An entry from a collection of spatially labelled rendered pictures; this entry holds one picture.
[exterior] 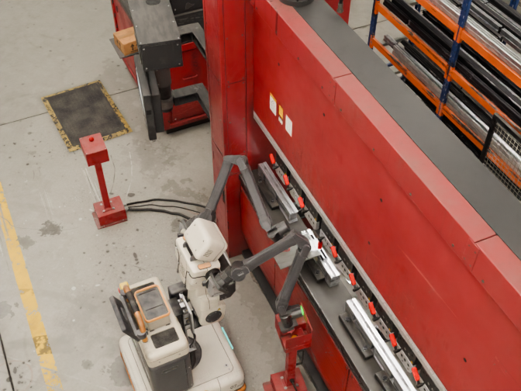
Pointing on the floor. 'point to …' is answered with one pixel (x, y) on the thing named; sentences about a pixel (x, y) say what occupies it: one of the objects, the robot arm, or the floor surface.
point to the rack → (447, 66)
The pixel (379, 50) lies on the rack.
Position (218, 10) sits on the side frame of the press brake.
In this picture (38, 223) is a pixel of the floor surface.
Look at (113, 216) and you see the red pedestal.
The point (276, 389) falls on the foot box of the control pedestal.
